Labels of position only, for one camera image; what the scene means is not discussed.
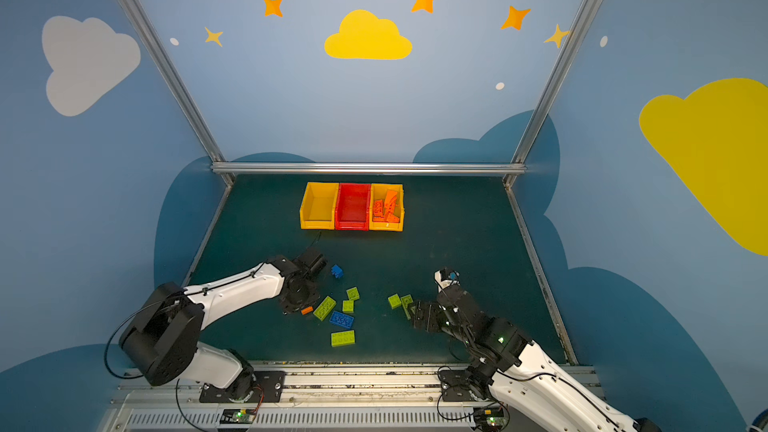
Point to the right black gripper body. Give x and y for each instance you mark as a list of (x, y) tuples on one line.
[(420, 317)]

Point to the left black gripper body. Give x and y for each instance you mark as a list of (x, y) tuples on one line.
[(313, 261)]

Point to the green 2x4 lego slanted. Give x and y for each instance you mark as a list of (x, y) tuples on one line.
[(325, 308)]

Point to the green 2x4 lego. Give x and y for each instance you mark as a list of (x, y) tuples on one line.
[(343, 338), (406, 302)]

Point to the long orange lego piece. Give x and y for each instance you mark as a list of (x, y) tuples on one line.
[(378, 211)]

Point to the orange wedge lego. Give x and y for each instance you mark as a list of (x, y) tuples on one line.
[(391, 198)]

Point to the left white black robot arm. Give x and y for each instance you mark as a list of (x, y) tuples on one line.
[(163, 338)]

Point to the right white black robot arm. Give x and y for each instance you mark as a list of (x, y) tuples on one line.
[(509, 368)]

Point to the blue lego brick right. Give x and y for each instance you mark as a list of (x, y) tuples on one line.
[(337, 272)]

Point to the blue 2x4 lego brick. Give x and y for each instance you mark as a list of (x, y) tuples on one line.
[(342, 320)]

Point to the green 2x4 lego bottom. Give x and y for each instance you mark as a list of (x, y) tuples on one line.
[(343, 338)]

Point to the left yellow bin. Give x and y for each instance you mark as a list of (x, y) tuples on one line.
[(318, 207)]

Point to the yellow bin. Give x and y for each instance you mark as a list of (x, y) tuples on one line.
[(318, 207), (378, 192)]

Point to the red middle bin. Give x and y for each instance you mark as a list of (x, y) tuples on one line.
[(352, 209)]

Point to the right circuit board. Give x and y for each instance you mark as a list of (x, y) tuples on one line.
[(490, 419)]

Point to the circuit board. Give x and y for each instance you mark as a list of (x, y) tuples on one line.
[(238, 416), (490, 419)]

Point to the right yellow bin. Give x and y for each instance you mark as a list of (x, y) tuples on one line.
[(378, 192)]

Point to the left circuit board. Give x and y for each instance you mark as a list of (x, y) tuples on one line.
[(238, 416)]

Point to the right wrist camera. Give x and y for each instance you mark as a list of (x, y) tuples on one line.
[(446, 277)]

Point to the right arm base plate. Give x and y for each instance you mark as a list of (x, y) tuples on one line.
[(458, 385)]

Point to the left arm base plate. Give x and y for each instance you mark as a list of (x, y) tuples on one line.
[(260, 386)]

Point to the aluminium front rail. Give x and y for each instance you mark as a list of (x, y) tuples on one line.
[(315, 397)]

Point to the aluminium frame back bar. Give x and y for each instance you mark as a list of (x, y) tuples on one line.
[(420, 169)]

